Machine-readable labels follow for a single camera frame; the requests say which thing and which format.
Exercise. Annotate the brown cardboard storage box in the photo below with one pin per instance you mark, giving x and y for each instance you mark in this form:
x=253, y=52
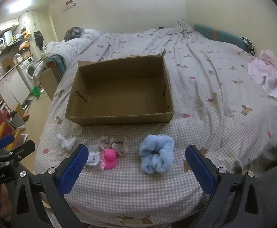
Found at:
x=48, y=83

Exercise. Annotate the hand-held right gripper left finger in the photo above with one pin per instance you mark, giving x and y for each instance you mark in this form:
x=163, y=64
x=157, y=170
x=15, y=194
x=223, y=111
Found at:
x=73, y=168

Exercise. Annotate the black white patterned cloth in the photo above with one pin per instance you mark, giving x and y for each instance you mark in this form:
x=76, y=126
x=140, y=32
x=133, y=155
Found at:
x=249, y=46

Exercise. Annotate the white scrunchie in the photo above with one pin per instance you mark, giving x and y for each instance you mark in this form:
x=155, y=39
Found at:
x=67, y=143

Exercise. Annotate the white kitchen base cabinet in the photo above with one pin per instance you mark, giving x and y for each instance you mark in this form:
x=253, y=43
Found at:
x=10, y=87

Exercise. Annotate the person's grey trouser leg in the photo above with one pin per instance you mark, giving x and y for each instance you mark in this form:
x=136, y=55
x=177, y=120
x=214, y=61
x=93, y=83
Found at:
x=276, y=194

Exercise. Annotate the teal folded blanket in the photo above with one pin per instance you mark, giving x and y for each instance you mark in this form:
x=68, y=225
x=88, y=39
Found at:
x=57, y=63

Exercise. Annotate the black hanging clothing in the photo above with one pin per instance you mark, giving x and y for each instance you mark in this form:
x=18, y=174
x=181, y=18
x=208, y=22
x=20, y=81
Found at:
x=39, y=39

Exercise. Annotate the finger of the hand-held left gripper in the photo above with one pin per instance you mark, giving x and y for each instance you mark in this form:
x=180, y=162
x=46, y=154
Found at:
x=4, y=141
x=22, y=149

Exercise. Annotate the white washing machine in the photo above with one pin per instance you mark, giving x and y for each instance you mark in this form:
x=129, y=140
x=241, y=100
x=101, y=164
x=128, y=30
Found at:
x=29, y=71

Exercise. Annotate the white kitchen wall cabinet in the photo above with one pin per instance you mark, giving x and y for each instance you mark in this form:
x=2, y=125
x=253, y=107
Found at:
x=5, y=26

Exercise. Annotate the beige lace scrunchie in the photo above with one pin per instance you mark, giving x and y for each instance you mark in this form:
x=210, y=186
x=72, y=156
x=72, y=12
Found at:
x=114, y=142

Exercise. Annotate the wall sticker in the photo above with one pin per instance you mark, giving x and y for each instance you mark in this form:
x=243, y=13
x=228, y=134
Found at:
x=69, y=4

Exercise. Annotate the teal pillow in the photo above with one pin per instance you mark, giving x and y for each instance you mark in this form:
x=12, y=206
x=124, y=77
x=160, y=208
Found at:
x=219, y=35

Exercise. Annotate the clear plastic packet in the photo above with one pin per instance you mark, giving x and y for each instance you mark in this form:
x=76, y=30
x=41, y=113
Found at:
x=93, y=158

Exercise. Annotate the pink clothing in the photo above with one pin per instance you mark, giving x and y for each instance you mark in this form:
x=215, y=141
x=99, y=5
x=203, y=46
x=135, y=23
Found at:
x=266, y=73

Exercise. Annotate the white duvet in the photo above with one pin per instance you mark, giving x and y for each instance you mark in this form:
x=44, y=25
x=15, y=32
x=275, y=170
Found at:
x=69, y=47

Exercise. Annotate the grey striped cushion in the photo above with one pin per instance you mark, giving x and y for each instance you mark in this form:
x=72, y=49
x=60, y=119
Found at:
x=74, y=33

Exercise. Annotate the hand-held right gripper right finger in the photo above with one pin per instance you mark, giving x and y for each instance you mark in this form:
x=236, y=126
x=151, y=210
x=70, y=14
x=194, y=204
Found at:
x=200, y=168

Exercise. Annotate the checked dog print bed sheet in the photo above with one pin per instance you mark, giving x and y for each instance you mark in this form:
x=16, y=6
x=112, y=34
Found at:
x=200, y=99

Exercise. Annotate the light blue fluffy scrunchie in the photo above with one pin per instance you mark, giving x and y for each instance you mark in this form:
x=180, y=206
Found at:
x=148, y=147

